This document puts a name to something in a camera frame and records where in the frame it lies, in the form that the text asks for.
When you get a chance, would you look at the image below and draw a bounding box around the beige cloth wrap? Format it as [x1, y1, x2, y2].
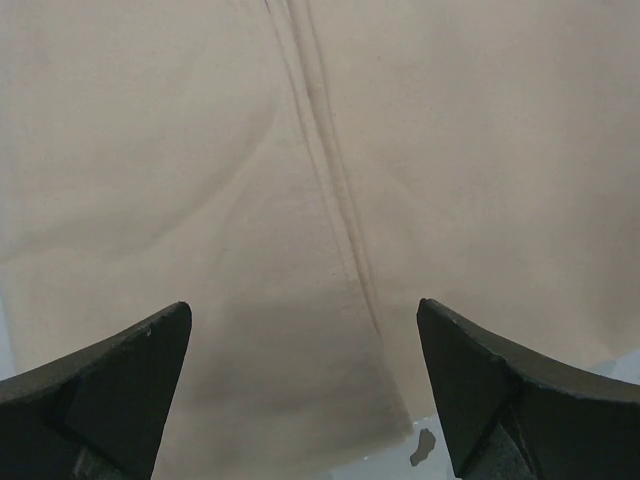
[1, 1, 639, 479]

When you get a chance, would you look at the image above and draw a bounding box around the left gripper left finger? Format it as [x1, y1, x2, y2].
[1, 302, 192, 479]

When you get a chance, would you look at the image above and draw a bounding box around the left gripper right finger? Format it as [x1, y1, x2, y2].
[417, 299, 639, 479]

